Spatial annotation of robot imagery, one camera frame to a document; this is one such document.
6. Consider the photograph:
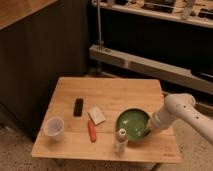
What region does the dark wooden cabinet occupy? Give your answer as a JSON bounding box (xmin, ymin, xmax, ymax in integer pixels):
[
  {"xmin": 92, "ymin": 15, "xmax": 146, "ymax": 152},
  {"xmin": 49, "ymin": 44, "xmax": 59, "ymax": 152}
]
[{"xmin": 0, "ymin": 0, "xmax": 89, "ymax": 139}]

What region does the green ceramic bowl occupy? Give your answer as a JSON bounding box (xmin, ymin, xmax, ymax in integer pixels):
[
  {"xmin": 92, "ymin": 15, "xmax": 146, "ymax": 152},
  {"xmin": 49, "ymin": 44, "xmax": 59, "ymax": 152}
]
[{"xmin": 115, "ymin": 108, "xmax": 150, "ymax": 142}]

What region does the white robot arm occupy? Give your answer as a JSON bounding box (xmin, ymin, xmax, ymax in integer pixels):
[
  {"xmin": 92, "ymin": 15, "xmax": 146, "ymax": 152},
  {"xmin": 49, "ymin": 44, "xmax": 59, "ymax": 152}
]
[{"xmin": 144, "ymin": 93, "xmax": 213, "ymax": 145}]

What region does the black rectangular block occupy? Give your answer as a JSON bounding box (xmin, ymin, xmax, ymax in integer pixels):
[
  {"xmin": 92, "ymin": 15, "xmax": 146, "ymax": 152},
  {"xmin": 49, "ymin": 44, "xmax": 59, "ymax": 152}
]
[{"xmin": 74, "ymin": 98, "xmax": 84, "ymax": 117}]

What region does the white plastic bottle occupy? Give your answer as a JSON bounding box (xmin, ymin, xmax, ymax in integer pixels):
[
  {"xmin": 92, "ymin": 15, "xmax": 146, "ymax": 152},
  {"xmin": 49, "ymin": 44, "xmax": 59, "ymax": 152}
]
[{"xmin": 114, "ymin": 128, "xmax": 128, "ymax": 154}]

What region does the clear plastic cup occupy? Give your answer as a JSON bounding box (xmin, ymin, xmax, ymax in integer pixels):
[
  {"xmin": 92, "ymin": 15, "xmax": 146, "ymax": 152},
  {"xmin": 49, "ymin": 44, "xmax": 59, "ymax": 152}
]
[{"xmin": 43, "ymin": 117, "xmax": 64, "ymax": 141}]

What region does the orange handled scraper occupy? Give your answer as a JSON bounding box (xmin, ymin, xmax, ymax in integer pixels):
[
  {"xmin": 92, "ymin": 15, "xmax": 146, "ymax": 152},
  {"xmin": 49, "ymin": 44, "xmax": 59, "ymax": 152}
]
[{"xmin": 87, "ymin": 106, "xmax": 105, "ymax": 142}]

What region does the wooden table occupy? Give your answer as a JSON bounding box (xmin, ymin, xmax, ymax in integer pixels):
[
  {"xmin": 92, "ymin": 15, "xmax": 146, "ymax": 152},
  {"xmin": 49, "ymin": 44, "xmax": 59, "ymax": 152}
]
[{"xmin": 31, "ymin": 77, "xmax": 181, "ymax": 163}]

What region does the metal shelf rack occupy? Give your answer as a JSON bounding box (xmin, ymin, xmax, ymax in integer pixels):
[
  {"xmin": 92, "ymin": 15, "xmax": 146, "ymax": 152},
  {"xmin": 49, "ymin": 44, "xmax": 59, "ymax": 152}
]
[{"xmin": 88, "ymin": 0, "xmax": 213, "ymax": 109}]

